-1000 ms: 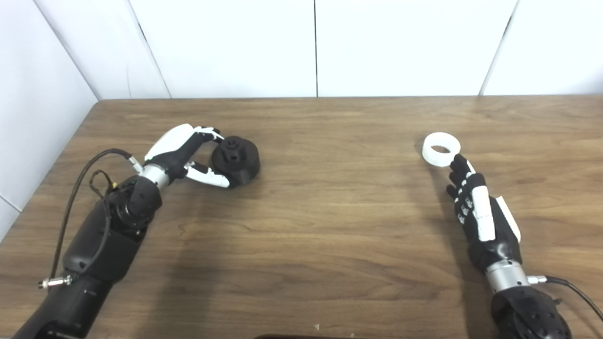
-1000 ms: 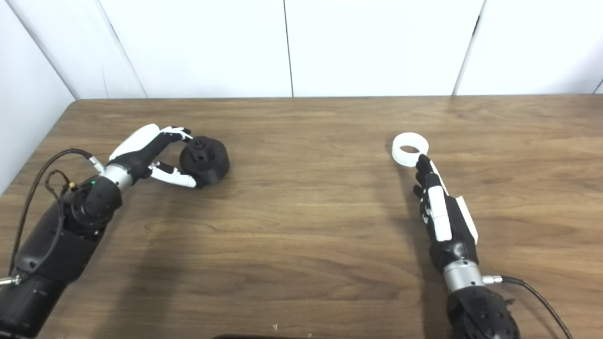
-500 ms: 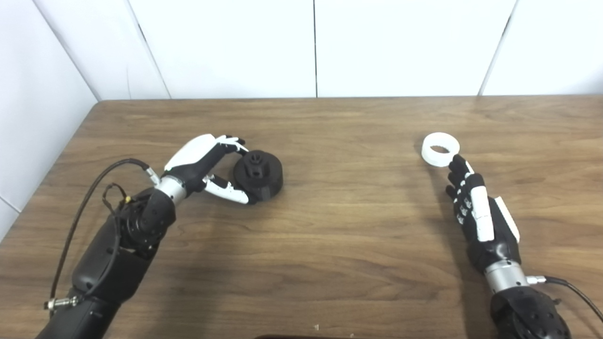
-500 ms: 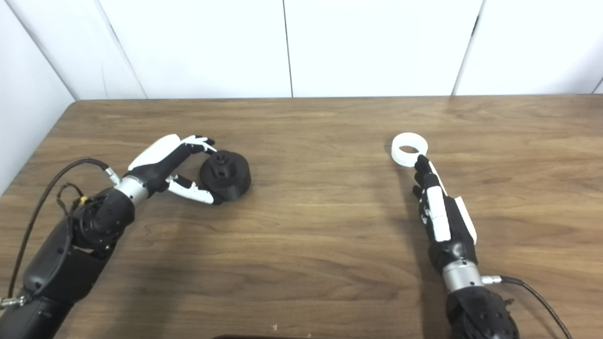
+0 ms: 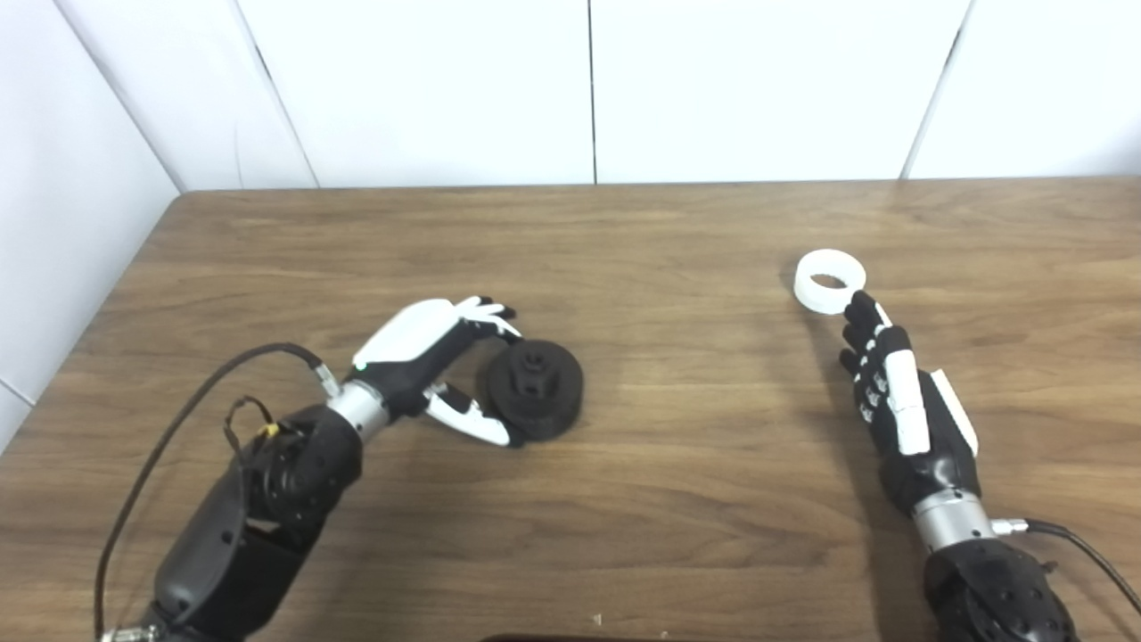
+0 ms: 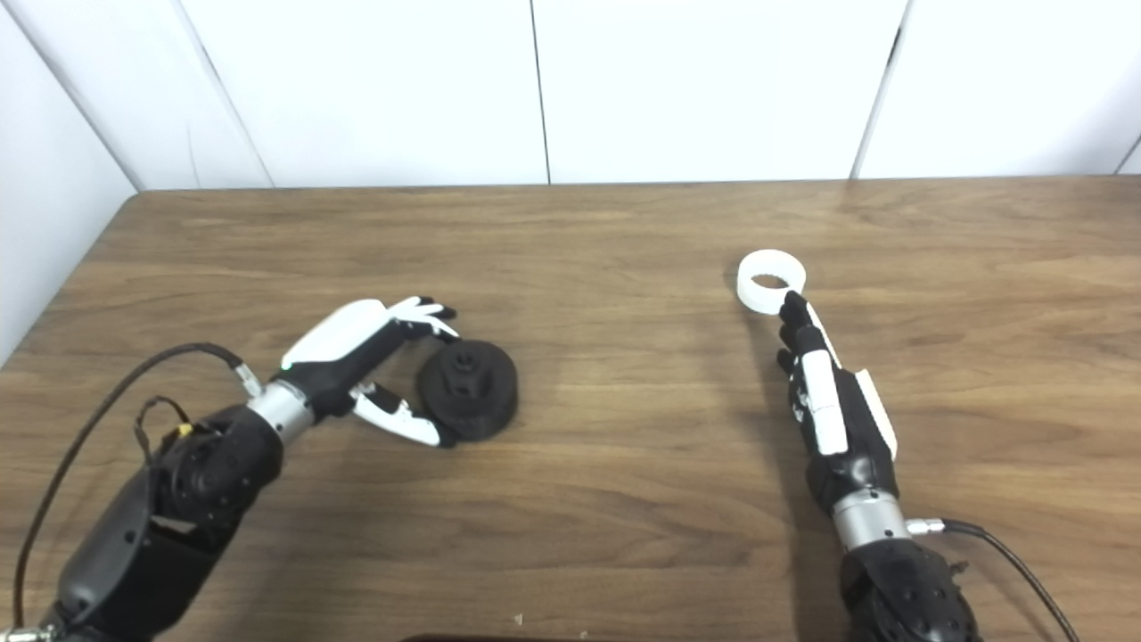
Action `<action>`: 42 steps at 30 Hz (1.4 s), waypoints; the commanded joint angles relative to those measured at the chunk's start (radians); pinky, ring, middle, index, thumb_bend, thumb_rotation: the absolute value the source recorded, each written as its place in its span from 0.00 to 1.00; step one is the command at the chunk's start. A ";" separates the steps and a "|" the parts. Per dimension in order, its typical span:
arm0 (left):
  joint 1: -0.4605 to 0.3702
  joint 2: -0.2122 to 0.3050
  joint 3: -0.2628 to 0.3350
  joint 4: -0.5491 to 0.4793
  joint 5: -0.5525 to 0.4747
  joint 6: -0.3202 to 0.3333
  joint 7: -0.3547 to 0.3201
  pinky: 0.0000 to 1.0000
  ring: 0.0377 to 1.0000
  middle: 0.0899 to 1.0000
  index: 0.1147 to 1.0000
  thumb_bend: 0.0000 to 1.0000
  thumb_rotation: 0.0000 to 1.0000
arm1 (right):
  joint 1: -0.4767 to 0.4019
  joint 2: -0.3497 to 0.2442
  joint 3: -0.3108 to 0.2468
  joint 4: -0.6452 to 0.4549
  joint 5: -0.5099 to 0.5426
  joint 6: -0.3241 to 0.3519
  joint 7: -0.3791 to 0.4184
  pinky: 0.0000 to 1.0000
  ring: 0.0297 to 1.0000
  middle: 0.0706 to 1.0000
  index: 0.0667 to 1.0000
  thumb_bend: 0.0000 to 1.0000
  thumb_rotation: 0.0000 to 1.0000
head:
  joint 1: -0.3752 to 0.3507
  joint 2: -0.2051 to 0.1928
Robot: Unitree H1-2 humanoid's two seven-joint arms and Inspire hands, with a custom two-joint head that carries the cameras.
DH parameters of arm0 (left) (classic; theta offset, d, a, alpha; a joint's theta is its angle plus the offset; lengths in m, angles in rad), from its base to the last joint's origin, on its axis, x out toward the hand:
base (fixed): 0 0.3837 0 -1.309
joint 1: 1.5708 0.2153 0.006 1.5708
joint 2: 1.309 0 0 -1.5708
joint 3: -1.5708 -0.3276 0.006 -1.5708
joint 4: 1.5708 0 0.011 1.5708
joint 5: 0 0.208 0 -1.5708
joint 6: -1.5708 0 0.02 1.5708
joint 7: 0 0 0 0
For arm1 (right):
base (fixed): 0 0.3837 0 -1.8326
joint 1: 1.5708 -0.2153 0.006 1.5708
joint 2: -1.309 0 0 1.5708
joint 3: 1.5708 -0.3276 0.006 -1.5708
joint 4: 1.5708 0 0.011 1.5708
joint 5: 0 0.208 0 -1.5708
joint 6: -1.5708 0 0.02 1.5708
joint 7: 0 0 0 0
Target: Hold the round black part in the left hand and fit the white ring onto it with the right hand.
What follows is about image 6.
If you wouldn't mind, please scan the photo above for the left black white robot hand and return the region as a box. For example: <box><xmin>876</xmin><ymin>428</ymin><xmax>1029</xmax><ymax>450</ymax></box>
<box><xmin>279</xmin><ymin>296</ymin><xmax>461</xmax><ymax>449</ymax></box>

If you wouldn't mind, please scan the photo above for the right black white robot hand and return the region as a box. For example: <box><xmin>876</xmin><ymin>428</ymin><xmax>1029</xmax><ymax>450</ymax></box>
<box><xmin>776</xmin><ymin>290</ymin><xmax>899</xmax><ymax>516</ymax></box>

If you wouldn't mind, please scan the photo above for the round black stepped part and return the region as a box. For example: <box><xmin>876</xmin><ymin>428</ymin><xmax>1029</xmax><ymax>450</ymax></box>
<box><xmin>416</xmin><ymin>339</ymin><xmax>520</xmax><ymax>444</ymax></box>

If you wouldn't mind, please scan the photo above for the white toothed ring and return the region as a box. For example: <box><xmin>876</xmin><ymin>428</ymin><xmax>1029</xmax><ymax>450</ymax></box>
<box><xmin>736</xmin><ymin>250</ymin><xmax>808</xmax><ymax>317</ymax></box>

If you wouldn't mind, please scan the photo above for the thin left arm wire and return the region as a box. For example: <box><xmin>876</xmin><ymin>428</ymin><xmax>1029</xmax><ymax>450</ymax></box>
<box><xmin>134</xmin><ymin>396</ymin><xmax>195</xmax><ymax>466</ymax></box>

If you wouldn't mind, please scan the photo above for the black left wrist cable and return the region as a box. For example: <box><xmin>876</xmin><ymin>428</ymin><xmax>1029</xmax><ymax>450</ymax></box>
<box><xmin>12</xmin><ymin>342</ymin><xmax>265</xmax><ymax>630</ymax></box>

